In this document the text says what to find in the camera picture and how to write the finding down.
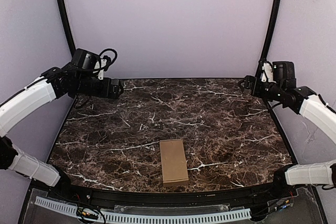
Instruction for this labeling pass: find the brown cardboard paper box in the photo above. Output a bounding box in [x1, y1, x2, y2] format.
[160, 139, 189, 187]

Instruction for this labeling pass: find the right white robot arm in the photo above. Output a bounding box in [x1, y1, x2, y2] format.
[238, 61, 335, 188]

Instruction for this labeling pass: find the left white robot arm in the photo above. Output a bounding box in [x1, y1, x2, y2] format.
[1, 48, 123, 187]

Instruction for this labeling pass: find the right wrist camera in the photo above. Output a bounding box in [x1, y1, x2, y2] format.
[258, 60, 275, 82]

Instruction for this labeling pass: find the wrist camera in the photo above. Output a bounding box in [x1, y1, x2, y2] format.
[258, 60, 275, 82]
[94, 48, 118, 80]

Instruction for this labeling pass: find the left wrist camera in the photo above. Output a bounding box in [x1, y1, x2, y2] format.
[94, 48, 118, 80]

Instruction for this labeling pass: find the right black frame post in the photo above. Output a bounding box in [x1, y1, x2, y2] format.
[255, 0, 281, 78]

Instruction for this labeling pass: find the black front rail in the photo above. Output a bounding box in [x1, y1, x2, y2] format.
[48, 183, 297, 216]

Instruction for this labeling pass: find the white slotted cable duct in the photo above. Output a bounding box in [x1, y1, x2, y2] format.
[35, 196, 251, 224]

